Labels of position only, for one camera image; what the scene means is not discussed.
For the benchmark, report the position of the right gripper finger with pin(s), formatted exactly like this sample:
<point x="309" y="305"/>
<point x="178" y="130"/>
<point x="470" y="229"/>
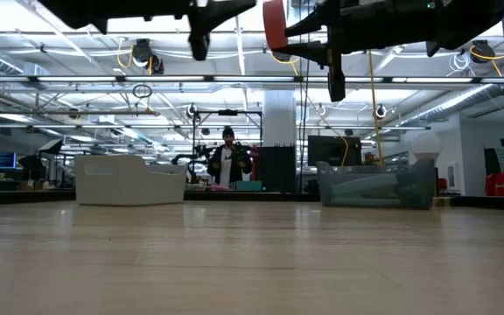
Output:
<point x="315" y="24"/>
<point x="315" y="51"/>

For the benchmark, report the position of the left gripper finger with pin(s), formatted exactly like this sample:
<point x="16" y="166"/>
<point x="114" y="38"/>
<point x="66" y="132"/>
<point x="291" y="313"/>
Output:
<point x="226" y="13"/>

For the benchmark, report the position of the red tape roll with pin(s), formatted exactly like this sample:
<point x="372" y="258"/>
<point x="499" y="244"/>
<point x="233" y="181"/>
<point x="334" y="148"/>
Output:
<point x="274" y="26"/>

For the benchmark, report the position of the mint green stapler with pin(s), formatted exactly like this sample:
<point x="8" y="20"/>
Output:
<point x="366" y="188"/>

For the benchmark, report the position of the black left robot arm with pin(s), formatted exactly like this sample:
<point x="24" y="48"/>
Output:
<point x="116" y="9"/>

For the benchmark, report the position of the black distant robot arm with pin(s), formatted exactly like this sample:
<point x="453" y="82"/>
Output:
<point x="199" y="153"/>

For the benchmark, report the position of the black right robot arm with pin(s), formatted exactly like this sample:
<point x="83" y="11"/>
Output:
<point x="466" y="22"/>

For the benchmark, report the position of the white square column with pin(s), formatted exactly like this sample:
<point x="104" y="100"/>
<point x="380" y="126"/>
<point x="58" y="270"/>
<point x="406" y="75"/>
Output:
<point x="278" y="118"/>

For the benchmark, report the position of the black screen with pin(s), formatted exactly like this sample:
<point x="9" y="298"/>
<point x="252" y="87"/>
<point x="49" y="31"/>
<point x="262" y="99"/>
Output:
<point x="331" y="151"/>

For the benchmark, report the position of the long light strip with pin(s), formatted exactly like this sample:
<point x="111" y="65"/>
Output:
<point x="103" y="79"/>

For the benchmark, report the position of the black cabinet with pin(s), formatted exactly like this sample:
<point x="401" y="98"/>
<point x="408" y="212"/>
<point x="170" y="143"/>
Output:
<point x="278" y="170"/>

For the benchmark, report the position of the lamp with white globe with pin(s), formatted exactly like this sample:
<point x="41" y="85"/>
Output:
<point x="427" y="146"/>

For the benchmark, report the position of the person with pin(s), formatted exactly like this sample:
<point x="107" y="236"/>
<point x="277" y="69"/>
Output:
<point x="228" y="168"/>

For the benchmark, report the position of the teal box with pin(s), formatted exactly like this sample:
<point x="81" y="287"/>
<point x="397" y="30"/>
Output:
<point x="248" y="186"/>

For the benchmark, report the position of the light grey plastic bin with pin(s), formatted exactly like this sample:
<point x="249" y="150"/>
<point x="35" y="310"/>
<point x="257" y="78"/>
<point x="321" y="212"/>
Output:
<point x="125" y="184"/>

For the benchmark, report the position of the translucent smoky plastic bin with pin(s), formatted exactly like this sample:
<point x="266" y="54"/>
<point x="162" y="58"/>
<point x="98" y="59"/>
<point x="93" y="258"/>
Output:
<point x="418" y="194"/>

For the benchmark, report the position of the black rig frame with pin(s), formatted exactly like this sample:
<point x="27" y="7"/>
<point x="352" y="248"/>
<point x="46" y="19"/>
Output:
<point x="228" y="112"/>

